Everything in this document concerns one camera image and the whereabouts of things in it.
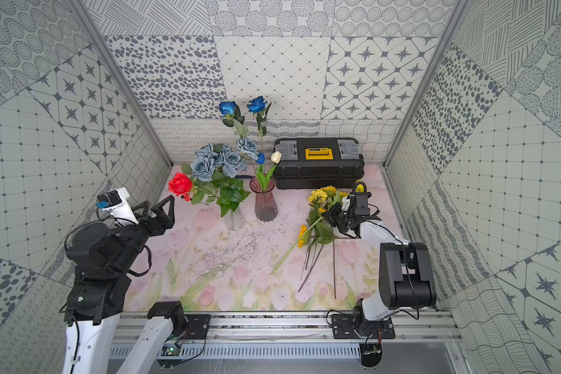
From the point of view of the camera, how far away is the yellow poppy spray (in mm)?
902

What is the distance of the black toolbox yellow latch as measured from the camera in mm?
1004

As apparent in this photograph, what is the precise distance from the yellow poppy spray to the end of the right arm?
0.27 feet
